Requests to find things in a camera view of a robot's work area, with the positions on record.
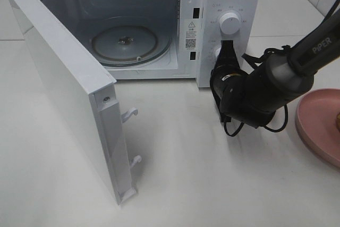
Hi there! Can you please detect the toy burger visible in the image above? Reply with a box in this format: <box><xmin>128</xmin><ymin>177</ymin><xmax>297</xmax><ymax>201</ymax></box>
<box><xmin>335</xmin><ymin>113</ymin><xmax>340</xmax><ymax>130</ymax></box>

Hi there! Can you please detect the glass microwave turntable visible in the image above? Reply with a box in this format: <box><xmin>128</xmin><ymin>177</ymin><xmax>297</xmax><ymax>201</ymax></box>
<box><xmin>91</xmin><ymin>25</ymin><xmax>172</xmax><ymax>67</ymax></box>

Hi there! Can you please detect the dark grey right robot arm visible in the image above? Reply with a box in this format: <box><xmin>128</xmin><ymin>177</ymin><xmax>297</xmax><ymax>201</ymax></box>
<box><xmin>210</xmin><ymin>11</ymin><xmax>339</xmax><ymax>128</ymax></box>

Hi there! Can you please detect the white microwave oven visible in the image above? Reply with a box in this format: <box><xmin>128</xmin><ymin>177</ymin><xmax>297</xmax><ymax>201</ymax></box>
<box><xmin>40</xmin><ymin>0</ymin><xmax>258</xmax><ymax>88</ymax></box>

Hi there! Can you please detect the pink round plate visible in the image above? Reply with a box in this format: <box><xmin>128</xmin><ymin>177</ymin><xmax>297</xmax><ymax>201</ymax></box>
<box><xmin>295</xmin><ymin>88</ymin><xmax>339</xmax><ymax>167</ymax></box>

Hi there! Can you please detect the white upper power knob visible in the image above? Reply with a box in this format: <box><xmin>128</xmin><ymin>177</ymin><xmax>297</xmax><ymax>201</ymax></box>
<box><xmin>219</xmin><ymin>11</ymin><xmax>241</xmax><ymax>35</ymax></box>

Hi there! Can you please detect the white lower timer knob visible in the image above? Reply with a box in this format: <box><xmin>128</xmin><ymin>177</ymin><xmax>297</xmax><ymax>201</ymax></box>
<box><xmin>210</xmin><ymin>46</ymin><xmax>221</xmax><ymax>65</ymax></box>

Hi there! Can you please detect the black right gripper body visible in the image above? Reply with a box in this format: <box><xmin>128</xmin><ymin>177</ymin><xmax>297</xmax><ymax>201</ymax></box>
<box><xmin>210</xmin><ymin>61</ymin><xmax>275</xmax><ymax>128</ymax></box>

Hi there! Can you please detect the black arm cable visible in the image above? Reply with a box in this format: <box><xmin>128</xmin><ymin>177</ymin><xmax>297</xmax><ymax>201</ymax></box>
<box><xmin>219</xmin><ymin>45</ymin><xmax>291</xmax><ymax>137</ymax></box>

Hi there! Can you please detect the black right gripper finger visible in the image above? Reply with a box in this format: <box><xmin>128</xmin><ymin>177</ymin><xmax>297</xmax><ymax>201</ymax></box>
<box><xmin>216</xmin><ymin>40</ymin><xmax>238</xmax><ymax>65</ymax></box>

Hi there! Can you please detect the white microwave door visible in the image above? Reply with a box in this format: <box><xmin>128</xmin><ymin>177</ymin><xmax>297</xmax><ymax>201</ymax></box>
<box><xmin>9</xmin><ymin>0</ymin><xmax>141</xmax><ymax>204</ymax></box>

